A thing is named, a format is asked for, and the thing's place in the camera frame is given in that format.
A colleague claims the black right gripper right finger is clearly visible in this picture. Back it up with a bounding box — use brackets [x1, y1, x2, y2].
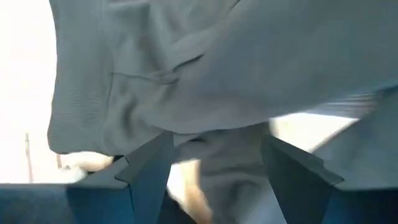
[260, 134, 345, 224]

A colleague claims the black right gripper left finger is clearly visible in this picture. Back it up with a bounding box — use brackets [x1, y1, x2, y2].
[66, 131, 175, 224]

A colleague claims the grey sweatshirt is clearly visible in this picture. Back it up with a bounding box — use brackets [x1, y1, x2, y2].
[46, 0, 398, 224]

